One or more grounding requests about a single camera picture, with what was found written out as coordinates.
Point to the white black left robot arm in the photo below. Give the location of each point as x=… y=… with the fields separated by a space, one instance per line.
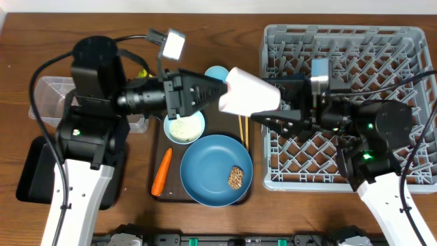
x=90 y=140

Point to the grey dishwasher rack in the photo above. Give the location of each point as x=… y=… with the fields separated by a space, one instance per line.
x=368 y=57

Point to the light blue cup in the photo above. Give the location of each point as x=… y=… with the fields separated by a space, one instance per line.
x=217 y=72

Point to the brown food lump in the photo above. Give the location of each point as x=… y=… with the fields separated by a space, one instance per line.
x=235 y=180

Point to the orange carrot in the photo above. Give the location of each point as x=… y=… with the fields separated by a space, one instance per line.
x=161 y=175

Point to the large blue plate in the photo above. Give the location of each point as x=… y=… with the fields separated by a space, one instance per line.
x=206 y=167

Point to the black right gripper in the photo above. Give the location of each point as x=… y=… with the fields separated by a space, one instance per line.
x=296 y=127

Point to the clear plastic bin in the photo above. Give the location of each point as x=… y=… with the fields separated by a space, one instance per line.
x=50 y=93

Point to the pink cup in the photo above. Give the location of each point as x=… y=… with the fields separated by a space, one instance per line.
x=247 y=94

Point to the light blue rice bowl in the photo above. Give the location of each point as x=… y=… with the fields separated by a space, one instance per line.
x=185 y=130

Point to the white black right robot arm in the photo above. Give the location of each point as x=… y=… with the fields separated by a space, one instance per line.
x=378 y=128

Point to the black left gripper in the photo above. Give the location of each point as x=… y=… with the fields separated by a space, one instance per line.
x=184 y=80

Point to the black rail with green clips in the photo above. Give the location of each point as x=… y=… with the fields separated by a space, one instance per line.
x=130 y=234

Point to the black waste bin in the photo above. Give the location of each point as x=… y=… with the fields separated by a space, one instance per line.
x=37 y=179

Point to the wooden chopstick left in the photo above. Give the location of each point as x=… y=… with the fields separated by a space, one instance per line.
x=241 y=129

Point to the yellow crumpled snack wrapper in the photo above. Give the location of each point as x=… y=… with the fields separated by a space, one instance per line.
x=144 y=74

